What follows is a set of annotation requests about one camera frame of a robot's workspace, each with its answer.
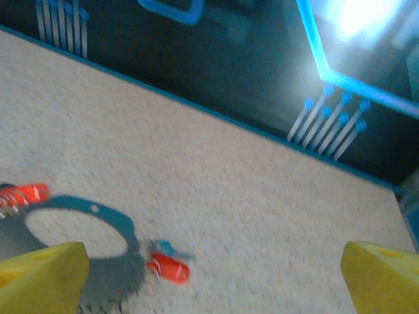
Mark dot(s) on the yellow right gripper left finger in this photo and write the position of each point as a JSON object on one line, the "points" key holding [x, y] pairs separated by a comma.
{"points": [[39, 281]]}

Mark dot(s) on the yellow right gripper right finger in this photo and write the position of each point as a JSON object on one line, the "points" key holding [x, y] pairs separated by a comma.
{"points": [[383, 281]]}

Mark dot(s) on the small red clip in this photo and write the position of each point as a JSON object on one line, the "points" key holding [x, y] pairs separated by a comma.
{"points": [[168, 269]]}

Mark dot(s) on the aluminium table edge rail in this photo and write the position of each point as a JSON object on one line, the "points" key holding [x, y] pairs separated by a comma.
{"points": [[196, 104]]}

